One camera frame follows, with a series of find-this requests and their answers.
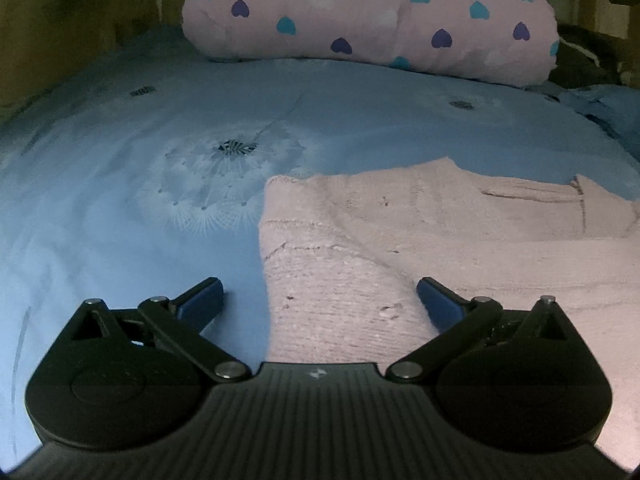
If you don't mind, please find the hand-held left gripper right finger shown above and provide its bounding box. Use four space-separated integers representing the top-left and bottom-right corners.
386 276 572 382

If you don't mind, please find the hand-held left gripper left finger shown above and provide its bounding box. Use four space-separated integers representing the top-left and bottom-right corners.
70 276 253 382

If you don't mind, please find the pink knit cardigan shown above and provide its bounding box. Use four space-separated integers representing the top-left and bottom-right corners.
257 156 640 467

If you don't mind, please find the blue dandelion-print bed sheet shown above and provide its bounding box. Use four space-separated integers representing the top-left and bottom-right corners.
0 25 640 461

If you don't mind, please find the blue dandelion-print pillow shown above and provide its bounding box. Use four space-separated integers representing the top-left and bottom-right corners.
557 84 640 161

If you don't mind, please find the dark cloth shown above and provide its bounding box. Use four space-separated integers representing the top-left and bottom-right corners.
547 22 628 91

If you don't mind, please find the pink heart-pattern pillow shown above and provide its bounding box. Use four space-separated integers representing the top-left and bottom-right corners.
181 0 561 86

